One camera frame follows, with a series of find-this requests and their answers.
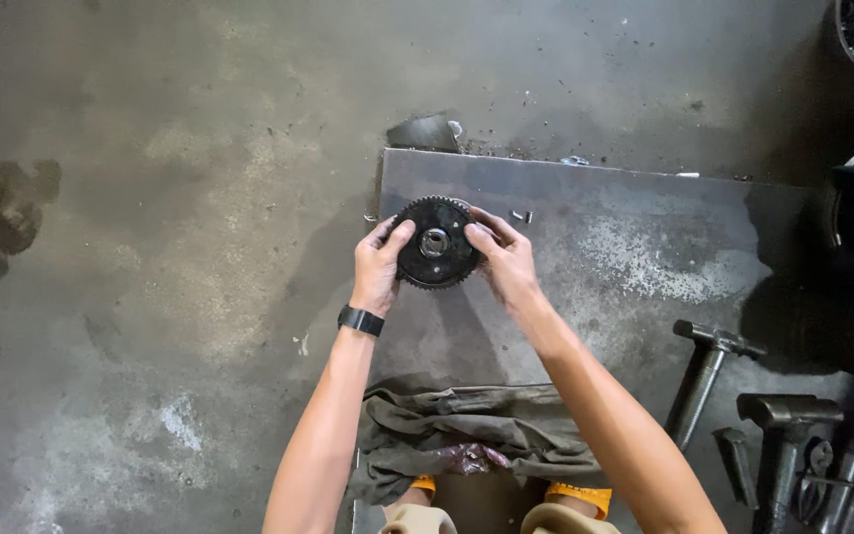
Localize person's right hand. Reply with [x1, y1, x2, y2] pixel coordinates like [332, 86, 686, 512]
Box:
[463, 206, 548, 317]

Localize short black metal chisel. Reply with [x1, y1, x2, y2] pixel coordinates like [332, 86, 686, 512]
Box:
[712, 426, 761, 512]

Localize black wristwatch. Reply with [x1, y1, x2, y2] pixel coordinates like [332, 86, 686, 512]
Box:
[337, 303, 386, 339]

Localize person's left leg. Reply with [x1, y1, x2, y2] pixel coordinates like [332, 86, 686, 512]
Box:
[378, 486, 459, 534]

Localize person's leg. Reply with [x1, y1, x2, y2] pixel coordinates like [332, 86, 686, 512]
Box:
[378, 486, 459, 534]
[519, 495, 622, 534]

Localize grey dirty rag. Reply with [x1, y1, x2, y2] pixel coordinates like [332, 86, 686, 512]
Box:
[345, 382, 606, 510]

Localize crumpled purple plastic wrapper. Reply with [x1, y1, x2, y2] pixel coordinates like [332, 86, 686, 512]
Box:
[434, 443, 514, 476]

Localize dark metal pliers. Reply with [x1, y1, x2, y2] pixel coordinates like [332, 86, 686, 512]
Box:
[792, 438, 854, 525]

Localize large steel hammer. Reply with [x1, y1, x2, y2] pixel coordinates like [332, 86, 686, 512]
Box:
[736, 393, 845, 534]

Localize black toothed gear wheel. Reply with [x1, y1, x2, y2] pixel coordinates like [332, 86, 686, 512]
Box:
[389, 195, 484, 291]

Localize steel work plate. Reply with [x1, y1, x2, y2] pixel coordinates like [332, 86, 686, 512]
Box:
[350, 147, 854, 534]

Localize dark metal scrap piece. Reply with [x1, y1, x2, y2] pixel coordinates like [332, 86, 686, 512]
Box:
[385, 111, 466, 155]

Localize person's right leg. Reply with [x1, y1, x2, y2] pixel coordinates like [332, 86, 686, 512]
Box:
[519, 495, 622, 534]

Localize person's left hand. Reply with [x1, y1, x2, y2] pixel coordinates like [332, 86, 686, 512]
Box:
[349, 216, 418, 319]

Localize steel hammer with threaded handle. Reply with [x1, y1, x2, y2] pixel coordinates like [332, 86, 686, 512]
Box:
[664, 319, 768, 453]

